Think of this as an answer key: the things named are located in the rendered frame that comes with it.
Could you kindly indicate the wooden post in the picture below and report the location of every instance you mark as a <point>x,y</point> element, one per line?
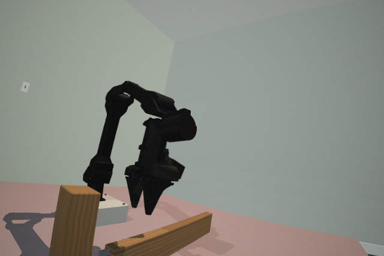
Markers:
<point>75,220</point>

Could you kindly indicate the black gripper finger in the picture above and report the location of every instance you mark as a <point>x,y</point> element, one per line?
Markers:
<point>135,189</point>
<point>152,190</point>

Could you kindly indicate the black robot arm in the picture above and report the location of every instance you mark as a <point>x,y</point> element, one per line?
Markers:
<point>174,125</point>

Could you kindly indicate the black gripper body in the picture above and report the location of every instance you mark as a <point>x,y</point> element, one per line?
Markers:
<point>150,163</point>

